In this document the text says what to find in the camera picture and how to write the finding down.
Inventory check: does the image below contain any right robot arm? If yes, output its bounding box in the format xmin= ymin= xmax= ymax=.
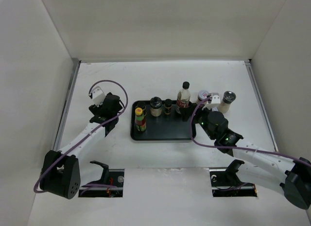
xmin=180 ymin=104 xmax=311 ymax=209

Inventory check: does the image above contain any black-capped pepper jar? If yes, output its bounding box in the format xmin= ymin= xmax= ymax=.
xmin=164 ymin=99 xmax=172 ymax=115

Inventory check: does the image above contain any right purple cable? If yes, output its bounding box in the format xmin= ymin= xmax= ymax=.
xmin=189 ymin=93 xmax=311 ymax=191

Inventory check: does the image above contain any white-lidded spice jar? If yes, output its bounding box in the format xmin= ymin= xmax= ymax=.
xmin=196 ymin=89 xmax=211 ymax=107

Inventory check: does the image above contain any wide black-capped seasoning jar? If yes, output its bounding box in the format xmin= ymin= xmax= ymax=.
xmin=150 ymin=96 xmax=162 ymax=117

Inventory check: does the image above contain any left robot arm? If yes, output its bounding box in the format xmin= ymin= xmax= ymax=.
xmin=34 ymin=92 xmax=125 ymax=199

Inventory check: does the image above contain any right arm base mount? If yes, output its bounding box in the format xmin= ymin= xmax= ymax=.
xmin=209 ymin=160 xmax=257 ymax=197

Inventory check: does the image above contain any aluminium table edge rail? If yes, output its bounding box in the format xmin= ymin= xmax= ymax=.
xmin=48 ymin=58 xmax=81 ymax=152

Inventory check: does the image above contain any small black-capped spice jar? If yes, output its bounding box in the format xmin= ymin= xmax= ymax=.
xmin=136 ymin=101 xmax=146 ymax=116

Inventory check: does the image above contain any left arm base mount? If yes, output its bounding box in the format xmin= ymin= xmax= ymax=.
xmin=78 ymin=161 xmax=125 ymax=198

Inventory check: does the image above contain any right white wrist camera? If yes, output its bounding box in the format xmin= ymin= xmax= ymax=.
xmin=203 ymin=93 xmax=221 ymax=110

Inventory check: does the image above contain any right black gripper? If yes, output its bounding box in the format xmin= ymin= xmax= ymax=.
xmin=179 ymin=103 xmax=216 ymax=140

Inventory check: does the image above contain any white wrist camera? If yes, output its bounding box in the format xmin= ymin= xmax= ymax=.
xmin=203 ymin=93 xmax=221 ymax=110
xmin=88 ymin=86 xmax=106 ymax=107

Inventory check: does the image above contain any clear salt grinder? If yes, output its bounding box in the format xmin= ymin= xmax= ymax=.
xmin=217 ymin=91 xmax=236 ymax=114

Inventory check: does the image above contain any red chili sauce bottle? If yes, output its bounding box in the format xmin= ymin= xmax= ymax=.
xmin=135 ymin=107 xmax=146 ymax=132

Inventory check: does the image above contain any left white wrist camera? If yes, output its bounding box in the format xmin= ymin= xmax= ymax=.
xmin=88 ymin=86 xmax=106 ymax=107

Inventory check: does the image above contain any tall clear vinegar bottle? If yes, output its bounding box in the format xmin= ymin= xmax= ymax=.
xmin=176 ymin=82 xmax=191 ymax=114

